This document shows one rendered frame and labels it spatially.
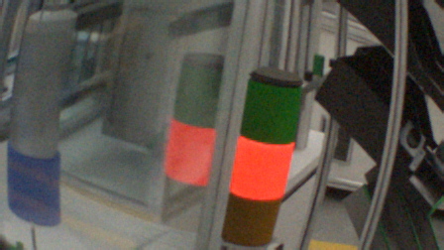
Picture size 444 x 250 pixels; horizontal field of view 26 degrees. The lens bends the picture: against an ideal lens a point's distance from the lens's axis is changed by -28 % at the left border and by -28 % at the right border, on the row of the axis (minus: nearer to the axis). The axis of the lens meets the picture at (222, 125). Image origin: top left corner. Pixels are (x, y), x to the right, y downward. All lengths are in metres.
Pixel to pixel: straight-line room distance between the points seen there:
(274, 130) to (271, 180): 0.04
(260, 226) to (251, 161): 0.06
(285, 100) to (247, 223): 0.11
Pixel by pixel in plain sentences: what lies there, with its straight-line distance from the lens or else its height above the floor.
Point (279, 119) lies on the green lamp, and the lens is 1.07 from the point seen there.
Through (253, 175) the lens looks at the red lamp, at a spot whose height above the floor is 1.33.
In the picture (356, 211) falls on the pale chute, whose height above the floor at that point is 1.17.
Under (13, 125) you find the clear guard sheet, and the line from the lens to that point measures 0.65.
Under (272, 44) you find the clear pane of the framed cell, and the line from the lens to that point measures 2.83.
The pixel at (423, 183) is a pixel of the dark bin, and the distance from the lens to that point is 1.58.
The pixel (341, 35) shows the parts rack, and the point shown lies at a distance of 1.79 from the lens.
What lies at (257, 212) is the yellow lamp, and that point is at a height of 1.30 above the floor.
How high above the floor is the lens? 1.63
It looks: 14 degrees down
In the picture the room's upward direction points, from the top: 9 degrees clockwise
